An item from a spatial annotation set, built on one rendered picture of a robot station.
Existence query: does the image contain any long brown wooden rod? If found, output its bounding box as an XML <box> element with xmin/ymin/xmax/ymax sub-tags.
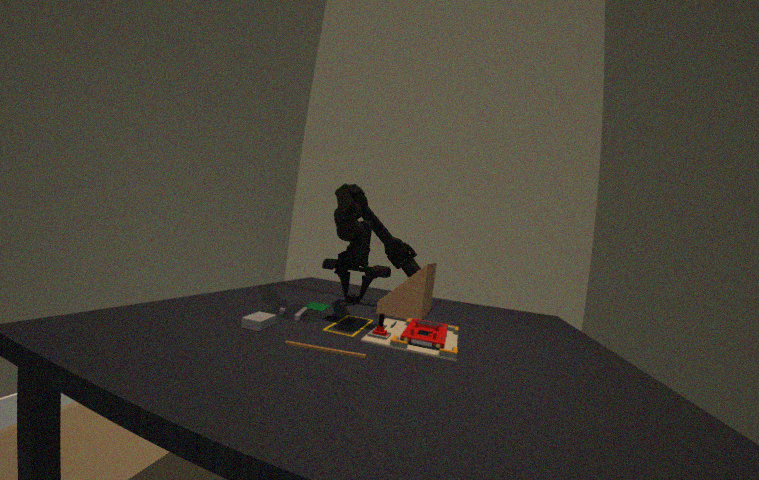
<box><xmin>286</xmin><ymin>340</ymin><xmax>366</xmax><ymax>359</ymax></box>

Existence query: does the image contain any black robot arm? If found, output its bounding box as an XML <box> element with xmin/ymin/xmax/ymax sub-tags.
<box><xmin>334</xmin><ymin>183</ymin><xmax>421</xmax><ymax>278</ymax></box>

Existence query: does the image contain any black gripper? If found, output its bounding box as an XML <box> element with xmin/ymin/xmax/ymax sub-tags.
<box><xmin>322</xmin><ymin>242</ymin><xmax>391</xmax><ymax>300</ymax></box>

